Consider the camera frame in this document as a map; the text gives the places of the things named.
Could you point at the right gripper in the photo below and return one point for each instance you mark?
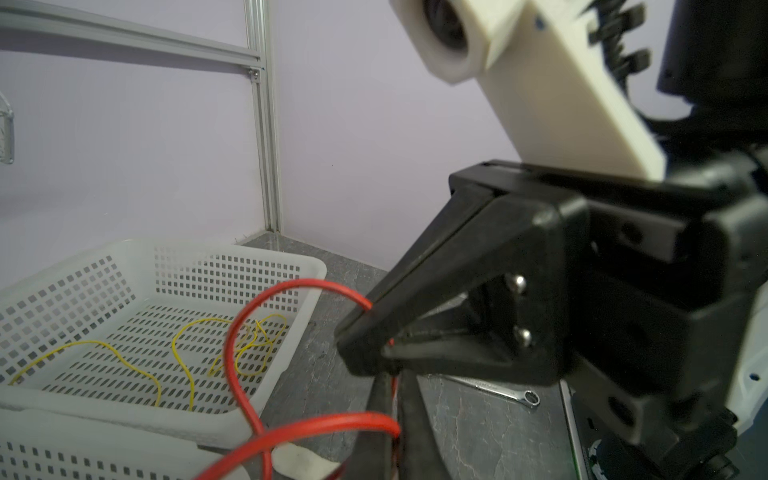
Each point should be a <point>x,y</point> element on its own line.
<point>647,313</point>

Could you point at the white basket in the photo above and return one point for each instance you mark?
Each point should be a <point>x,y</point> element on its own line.
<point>132,333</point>
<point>43,445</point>

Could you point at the right white basket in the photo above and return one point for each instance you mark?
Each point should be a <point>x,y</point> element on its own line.
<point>132,333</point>

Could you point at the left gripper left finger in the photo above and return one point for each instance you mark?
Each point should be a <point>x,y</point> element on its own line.
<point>375,432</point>

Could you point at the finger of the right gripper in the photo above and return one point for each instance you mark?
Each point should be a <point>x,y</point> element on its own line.
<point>514,330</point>
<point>428,270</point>

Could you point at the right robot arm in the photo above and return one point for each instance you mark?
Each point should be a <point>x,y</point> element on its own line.
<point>716,59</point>

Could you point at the white wire wall rack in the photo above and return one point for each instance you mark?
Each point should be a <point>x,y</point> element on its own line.
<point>7,132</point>

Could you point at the white work glove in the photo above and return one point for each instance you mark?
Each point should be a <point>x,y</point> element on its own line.
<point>299,463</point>

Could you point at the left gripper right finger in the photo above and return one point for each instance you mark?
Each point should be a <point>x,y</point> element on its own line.
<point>418,452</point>

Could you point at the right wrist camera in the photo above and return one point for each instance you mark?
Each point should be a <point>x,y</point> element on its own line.
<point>542,76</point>

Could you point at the silver wrench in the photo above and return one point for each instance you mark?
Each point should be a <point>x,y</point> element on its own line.
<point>526,397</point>

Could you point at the front middle white basket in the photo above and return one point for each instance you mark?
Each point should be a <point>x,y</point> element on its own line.
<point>43,445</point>

